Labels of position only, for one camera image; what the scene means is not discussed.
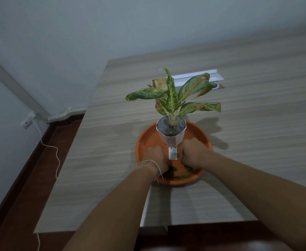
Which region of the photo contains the white cable trunking rail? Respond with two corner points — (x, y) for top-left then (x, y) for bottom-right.
(171, 69), (224, 87)

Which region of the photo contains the dark potting soil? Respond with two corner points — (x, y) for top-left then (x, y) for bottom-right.
(158, 117), (185, 135)

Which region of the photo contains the long white wall conduit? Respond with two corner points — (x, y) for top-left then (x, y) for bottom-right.
(0, 51), (50, 123)

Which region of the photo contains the person's left hand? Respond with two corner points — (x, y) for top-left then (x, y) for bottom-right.
(142, 145), (170, 174)

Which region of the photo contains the person's right hand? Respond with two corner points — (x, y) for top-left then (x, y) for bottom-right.
(181, 138), (211, 170)

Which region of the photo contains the white string bracelet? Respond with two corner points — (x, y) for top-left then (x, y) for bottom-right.
(138, 160), (164, 185)

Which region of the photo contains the orange round plastic saucer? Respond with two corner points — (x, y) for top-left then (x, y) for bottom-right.
(135, 120), (213, 186)

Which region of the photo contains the person's left forearm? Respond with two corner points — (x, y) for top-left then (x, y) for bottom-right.
(63, 162), (162, 251)

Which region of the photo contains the green variegated leafy plant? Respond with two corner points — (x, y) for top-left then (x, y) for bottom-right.
(125, 68), (221, 128)

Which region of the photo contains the short white wall conduit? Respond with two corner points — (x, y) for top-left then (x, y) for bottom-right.
(47, 107), (88, 123)

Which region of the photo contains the white wall socket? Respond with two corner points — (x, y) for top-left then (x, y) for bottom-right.
(20, 111), (37, 130)

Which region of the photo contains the white faceted plant pot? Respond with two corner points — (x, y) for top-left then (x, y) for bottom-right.
(156, 116), (187, 149)

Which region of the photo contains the thin white cable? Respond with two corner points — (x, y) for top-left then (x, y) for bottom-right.
(32, 117), (61, 179)

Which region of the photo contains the person's right forearm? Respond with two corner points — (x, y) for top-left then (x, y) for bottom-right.
(198, 151), (306, 251)

